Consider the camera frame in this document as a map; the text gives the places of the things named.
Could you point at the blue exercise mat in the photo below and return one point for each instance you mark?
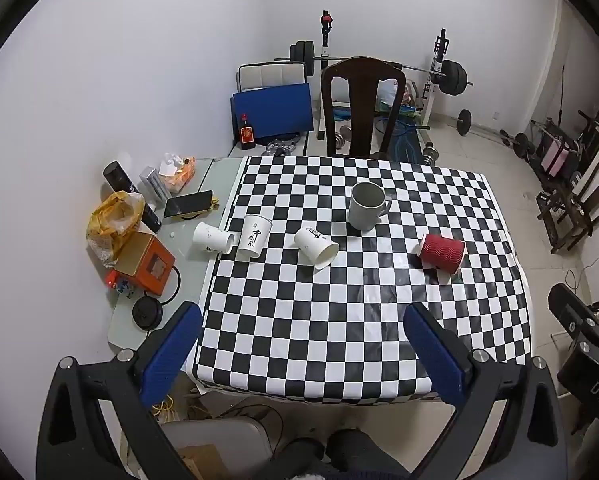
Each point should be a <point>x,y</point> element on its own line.
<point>404,142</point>

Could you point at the black exercise machine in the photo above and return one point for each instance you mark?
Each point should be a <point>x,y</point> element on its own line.
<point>587,132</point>

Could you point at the yellow plastic bag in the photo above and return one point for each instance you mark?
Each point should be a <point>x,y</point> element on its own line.
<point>111,220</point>

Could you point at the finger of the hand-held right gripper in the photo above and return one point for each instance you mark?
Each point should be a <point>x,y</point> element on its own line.
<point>567,305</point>

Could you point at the grey folding chair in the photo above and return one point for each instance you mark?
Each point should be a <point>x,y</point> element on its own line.
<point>214,432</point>

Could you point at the dark bottle with red label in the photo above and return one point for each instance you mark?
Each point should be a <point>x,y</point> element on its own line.
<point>247,135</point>

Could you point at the dark wooden chair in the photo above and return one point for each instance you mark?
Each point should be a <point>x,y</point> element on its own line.
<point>362,85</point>

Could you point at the white plastic bag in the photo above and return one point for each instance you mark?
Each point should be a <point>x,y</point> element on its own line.
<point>388,95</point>

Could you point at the orange square box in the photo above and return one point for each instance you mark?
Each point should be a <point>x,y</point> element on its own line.
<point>147,262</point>

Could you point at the brown wooden chair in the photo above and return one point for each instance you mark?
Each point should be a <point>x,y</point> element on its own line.
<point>587,195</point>

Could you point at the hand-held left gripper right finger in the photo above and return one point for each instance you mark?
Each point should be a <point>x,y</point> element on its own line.
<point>437,360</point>

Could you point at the glass side table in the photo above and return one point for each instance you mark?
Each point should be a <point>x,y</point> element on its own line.
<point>189,265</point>

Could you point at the black white checkered tablecloth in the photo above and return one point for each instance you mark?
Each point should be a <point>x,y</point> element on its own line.
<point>329,335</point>

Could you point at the white printed paper cup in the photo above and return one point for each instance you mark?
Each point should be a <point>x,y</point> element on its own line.
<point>212,237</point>
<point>253,237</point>
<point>315,246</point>

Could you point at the blue flat board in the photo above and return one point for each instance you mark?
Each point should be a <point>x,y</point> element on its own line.
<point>274,112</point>

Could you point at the grey ceramic mug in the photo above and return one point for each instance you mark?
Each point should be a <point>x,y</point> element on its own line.
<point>364,216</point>

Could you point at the person's legs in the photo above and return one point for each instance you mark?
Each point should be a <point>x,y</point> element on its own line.
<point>359,452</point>

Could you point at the orange tissue pack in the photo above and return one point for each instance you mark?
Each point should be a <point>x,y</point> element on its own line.
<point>179,176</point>

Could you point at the white squat rack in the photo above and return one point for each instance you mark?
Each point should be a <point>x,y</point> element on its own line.
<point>324,52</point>

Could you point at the white padded chair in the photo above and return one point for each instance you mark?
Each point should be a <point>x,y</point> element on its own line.
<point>269,75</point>

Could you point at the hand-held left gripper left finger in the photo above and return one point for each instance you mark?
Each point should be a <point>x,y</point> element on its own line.
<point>172,350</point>

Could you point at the black phone with yellow case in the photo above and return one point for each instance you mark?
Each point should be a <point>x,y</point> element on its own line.
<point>187,204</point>

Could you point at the chrome dumbbell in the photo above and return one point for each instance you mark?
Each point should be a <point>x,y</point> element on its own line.
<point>429,153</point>

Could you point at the small red gadget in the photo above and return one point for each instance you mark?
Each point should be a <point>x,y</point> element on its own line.
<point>116,282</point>

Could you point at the small black barbell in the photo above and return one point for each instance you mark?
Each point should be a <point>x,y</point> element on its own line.
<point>464,121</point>

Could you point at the black cylindrical bottle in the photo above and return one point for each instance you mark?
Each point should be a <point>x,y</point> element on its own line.
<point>119,176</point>

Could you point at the cardboard box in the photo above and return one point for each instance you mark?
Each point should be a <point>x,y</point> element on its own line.
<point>204,462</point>

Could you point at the pink bag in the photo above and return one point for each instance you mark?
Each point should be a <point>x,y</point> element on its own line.
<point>557,156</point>

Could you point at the barbell with black plates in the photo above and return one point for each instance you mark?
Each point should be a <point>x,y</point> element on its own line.
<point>453,77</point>

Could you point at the silver rectangular box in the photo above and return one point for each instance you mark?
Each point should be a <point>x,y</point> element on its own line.
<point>155,184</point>

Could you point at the red ribbed paper cup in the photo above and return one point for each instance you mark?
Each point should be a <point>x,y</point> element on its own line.
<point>442,252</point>

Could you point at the black round disc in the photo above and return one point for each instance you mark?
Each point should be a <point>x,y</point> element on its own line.
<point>147,313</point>

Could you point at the chrome weight plates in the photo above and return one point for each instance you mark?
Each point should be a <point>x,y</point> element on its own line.
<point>282,146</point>

